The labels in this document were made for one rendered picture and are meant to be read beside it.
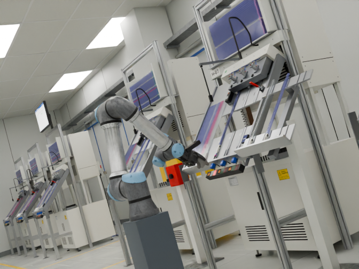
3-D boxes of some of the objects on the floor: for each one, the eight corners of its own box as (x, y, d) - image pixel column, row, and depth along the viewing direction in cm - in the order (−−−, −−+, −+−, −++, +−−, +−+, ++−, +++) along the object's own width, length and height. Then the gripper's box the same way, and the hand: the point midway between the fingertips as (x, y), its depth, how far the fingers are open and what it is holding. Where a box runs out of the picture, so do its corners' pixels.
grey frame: (290, 281, 241) (190, -51, 255) (210, 273, 307) (134, 10, 322) (354, 246, 270) (262, -49, 284) (268, 246, 336) (197, 6, 350)
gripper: (172, 158, 268) (201, 175, 275) (180, 156, 260) (209, 173, 268) (178, 146, 272) (205, 163, 279) (185, 143, 264) (213, 160, 271)
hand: (207, 163), depth 274 cm, fingers closed
